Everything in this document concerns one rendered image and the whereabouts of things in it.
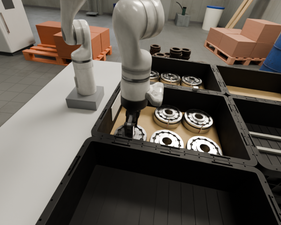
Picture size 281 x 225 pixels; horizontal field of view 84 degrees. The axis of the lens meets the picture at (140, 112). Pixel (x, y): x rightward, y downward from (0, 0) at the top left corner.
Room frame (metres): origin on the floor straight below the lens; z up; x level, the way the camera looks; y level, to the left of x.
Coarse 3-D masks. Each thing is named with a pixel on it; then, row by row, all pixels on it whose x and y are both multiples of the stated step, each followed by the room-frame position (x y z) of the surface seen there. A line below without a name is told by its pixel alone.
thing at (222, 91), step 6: (174, 60) 0.80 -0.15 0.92; (180, 60) 0.80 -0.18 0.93; (186, 60) 0.81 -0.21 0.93; (210, 66) 0.77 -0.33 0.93; (216, 78) 0.63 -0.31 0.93; (168, 84) 0.53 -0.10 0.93; (198, 90) 0.51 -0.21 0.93; (204, 90) 0.52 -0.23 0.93; (210, 90) 0.52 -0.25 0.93; (222, 90) 0.53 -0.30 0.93
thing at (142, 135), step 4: (120, 128) 0.34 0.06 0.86; (136, 128) 0.35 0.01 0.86; (140, 128) 0.35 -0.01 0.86; (116, 132) 0.32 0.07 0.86; (120, 132) 0.33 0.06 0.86; (140, 132) 0.33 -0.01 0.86; (144, 132) 0.34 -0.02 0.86; (140, 136) 0.32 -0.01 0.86; (144, 136) 0.32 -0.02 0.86; (144, 140) 0.30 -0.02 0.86
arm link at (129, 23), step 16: (128, 0) 0.32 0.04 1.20; (112, 16) 0.33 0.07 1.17; (128, 16) 0.30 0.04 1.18; (144, 16) 0.31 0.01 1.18; (128, 32) 0.30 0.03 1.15; (144, 32) 0.32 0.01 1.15; (128, 48) 0.31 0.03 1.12; (128, 64) 0.32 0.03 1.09; (144, 64) 0.32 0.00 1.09; (128, 80) 0.32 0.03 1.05; (144, 80) 0.32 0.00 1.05
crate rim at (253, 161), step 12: (216, 96) 0.49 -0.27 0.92; (108, 108) 0.35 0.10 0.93; (228, 108) 0.41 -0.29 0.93; (96, 132) 0.26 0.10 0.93; (240, 132) 0.31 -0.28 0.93; (144, 144) 0.23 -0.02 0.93; (156, 144) 0.24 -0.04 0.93; (204, 156) 0.22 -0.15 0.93; (216, 156) 0.22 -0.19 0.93; (252, 156) 0.23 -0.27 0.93
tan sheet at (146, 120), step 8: (120, 112) 0.46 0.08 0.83; (144, 112) 0.47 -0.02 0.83; (152, 112) 0.48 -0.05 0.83; (184, 112) 0.50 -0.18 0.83; (120, 120) 0.41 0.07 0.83; (144, 120) 0.43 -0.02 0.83; (152, 120) 0.43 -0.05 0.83; (112, 128) 0.37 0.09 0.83; (144, 128) 0.39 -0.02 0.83; (152, 128) 0.39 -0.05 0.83; (160, 128) 0.39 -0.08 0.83; (176, 128) 0.40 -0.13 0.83; (184, 128) 0.40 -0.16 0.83; (184, 136) 0.37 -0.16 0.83; (192, 136) 0.37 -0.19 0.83; (208, 136) 0.38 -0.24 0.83; (216, 136) 0.38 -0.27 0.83; (184, 144) 0.33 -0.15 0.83
